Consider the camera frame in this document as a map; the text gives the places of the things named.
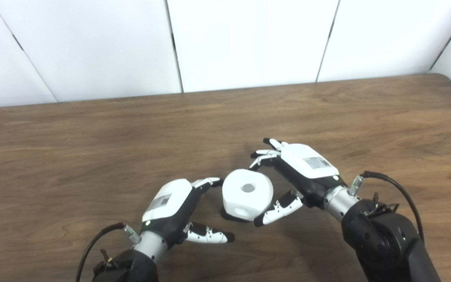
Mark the round white plastic piece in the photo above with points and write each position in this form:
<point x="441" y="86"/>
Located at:
<point x="241" y="203"/>

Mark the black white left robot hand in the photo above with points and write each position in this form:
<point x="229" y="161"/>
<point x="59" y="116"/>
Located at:
<point x="168" y="203"/>

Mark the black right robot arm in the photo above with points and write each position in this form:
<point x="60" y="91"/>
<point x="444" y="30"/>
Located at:
<point x="386" y="243"/>

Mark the black plastic holder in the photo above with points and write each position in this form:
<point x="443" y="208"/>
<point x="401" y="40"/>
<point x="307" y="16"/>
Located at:
<point x="227" y="216"/>

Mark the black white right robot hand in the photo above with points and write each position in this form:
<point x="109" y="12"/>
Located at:
<point x="307" y="168"/>

